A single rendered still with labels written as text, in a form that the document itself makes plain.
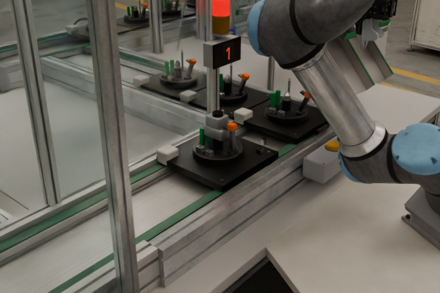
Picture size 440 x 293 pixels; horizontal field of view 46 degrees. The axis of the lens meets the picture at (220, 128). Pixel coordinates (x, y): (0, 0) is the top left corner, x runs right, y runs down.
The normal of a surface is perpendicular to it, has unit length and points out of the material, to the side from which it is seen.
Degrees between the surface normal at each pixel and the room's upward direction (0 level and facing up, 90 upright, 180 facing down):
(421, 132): 42
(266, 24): 84
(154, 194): 0
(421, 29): 90
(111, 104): 90
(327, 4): 68
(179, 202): 0
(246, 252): 0
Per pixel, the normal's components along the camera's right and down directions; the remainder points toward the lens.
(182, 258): 0.76, 0.28
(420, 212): -0.66, -0.52
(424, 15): -0.75, 0.29
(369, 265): 0.00, -0.90
